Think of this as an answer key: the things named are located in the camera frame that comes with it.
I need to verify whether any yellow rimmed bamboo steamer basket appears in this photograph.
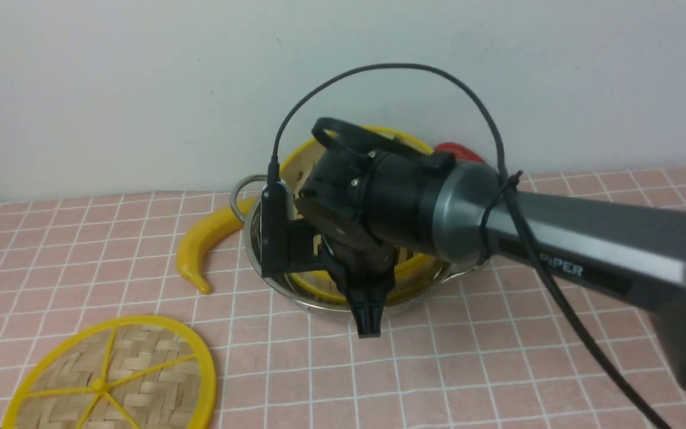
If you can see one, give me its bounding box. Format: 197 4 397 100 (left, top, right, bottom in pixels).
280 126 444 304

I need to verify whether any black camera cable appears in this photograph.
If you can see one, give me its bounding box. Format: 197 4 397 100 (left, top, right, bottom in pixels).
266 63 674 429

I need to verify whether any yellow woven bamboo steamer lid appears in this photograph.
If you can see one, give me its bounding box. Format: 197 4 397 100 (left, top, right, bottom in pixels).
1 315 217 428

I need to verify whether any yellow banana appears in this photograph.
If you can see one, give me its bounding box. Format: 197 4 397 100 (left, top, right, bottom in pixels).
175 206 244 295

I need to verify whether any pink checkered tablecloth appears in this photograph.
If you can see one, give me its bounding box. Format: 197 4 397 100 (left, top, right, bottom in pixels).
0 166 686 429

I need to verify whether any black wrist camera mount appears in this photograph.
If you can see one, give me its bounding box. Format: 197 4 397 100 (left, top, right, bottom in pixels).
260 180 322 279

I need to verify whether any red bell pepper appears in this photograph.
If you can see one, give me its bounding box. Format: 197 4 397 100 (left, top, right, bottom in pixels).
435 142 487 163

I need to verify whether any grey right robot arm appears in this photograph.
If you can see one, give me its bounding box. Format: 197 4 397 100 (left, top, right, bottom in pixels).
295 150 686 390

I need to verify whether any stainless steel pot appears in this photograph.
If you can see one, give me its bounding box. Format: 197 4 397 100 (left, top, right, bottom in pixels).
229 175 488 318

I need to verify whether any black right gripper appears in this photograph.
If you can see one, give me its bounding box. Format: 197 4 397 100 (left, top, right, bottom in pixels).
294 143 403 338

